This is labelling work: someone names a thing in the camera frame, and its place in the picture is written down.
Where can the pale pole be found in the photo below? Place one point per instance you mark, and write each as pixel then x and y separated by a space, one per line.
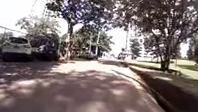
pixel 97 45

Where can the clump of green trees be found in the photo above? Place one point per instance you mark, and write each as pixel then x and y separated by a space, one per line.
pixel 104 42

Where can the large tree with thick trunk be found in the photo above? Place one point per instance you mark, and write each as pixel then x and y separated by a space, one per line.
pixel 69 40

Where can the brownish shaded asphalt road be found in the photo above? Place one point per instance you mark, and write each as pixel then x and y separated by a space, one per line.
pixel 81 91

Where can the pale tall building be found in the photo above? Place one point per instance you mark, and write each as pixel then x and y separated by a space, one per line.
pixel 141 48

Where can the dark vehicle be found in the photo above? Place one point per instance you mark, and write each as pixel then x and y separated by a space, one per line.
pixel 48 51

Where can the large spreading tree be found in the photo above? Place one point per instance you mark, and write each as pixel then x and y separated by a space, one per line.
pixel 165 56

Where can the small leafy tree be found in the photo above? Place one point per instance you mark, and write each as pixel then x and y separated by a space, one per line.
pixel 39 27

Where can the dark kerb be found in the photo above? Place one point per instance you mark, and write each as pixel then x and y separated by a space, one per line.
pixel 157 97

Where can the white car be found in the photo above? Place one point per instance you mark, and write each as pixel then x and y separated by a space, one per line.
pixel 17 48

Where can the dark shaded verge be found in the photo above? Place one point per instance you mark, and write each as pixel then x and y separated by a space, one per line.
pixel 184 94

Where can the sunlit grass field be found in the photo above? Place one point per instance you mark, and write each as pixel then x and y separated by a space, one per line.
pixel 192 73

